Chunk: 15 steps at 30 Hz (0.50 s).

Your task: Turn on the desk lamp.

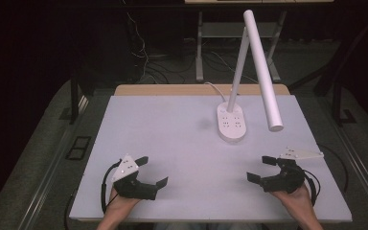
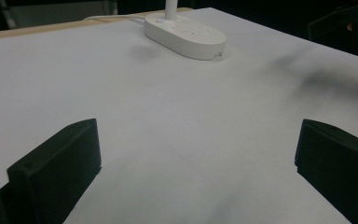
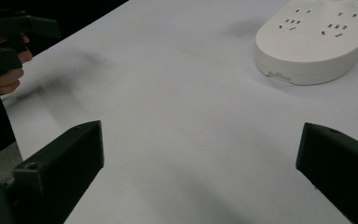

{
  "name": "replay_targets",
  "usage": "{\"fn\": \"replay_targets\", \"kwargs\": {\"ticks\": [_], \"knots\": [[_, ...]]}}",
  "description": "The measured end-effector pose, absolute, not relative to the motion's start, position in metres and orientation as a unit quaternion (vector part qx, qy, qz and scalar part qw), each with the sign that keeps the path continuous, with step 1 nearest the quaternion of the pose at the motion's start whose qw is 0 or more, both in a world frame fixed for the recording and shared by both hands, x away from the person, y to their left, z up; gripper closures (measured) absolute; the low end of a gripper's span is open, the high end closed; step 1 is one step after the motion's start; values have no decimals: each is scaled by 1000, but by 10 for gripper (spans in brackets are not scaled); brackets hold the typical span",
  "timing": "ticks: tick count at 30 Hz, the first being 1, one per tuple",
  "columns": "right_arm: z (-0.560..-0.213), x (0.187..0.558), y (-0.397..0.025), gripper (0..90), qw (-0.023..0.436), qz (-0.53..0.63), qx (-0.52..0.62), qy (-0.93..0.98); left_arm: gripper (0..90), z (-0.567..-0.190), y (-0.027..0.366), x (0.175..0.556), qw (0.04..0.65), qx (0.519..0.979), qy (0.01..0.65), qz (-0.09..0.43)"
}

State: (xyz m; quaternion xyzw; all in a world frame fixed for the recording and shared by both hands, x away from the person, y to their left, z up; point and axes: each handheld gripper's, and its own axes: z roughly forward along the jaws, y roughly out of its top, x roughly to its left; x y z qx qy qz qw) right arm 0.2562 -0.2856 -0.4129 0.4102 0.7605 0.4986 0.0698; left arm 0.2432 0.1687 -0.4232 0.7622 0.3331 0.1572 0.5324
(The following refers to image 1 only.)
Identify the white desk lamp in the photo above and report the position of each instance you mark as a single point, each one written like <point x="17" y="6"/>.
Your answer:
<point x="262" y="64"/>

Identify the black floor socket frame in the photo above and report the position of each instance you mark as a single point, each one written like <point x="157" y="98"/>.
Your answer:
<point x="78" y="148"/>

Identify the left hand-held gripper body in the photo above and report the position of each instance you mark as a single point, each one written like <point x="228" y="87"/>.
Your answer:
<point x="131" y="188"/>

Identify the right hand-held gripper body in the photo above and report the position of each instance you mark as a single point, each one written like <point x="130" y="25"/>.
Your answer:
<point x="286" y="179"/>

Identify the person's right hand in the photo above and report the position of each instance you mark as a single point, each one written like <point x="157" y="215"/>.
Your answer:
<point x="298" y="202"/>

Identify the grey metal desk frame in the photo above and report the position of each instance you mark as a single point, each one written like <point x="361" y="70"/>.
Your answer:
<point x="199" y="57"/>

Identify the white table mat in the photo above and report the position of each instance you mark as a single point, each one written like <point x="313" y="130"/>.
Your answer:
<point x="179" y="143"/>

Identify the person's left hand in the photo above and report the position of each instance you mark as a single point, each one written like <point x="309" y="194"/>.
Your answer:
<point x="118" y="207"/>

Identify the black metal stand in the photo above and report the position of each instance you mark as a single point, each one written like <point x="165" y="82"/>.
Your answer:
<point x="337" y="96"/>

